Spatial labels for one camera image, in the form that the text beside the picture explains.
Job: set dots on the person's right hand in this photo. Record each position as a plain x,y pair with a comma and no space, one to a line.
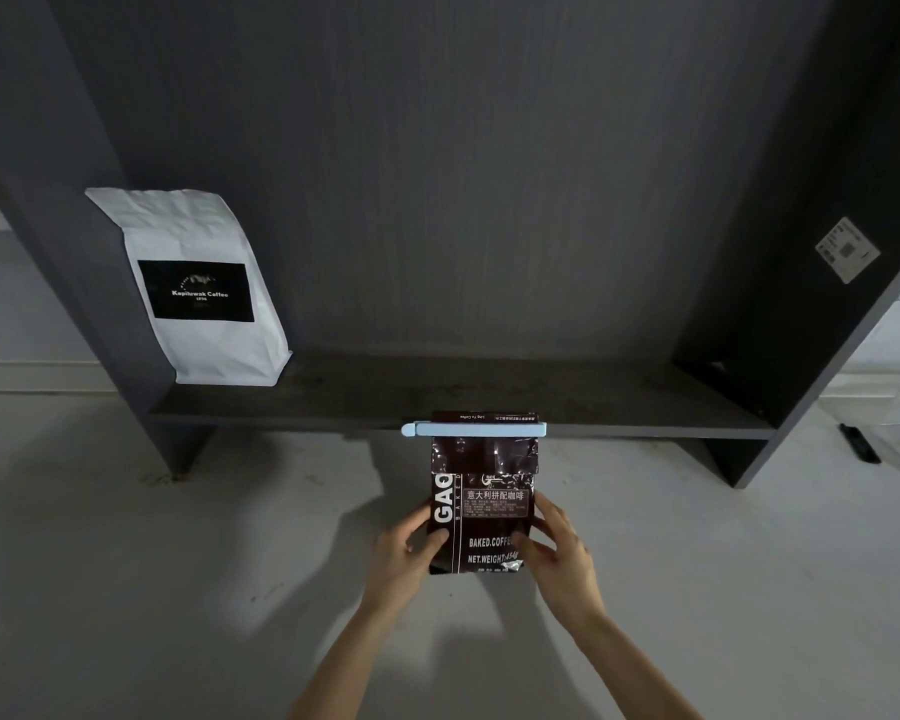
570,584

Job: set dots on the person's left hand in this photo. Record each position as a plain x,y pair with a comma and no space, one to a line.
397,569

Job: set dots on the dark brown coffee bag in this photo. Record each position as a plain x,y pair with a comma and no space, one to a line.
487,472

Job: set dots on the light blue sealing clip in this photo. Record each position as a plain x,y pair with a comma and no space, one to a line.
480,428

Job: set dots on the dark grey wooden shelf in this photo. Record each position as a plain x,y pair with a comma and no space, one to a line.
457,179

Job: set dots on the person's left forearm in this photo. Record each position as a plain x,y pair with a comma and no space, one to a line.
341,667

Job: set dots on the person's right forearm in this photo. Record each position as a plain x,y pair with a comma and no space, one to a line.
634,674

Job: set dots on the white bag with black label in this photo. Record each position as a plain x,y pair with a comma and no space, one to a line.
217,352

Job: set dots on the black remote control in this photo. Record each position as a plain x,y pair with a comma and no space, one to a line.
860,443

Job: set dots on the white sticker label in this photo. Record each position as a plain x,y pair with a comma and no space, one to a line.
847,249

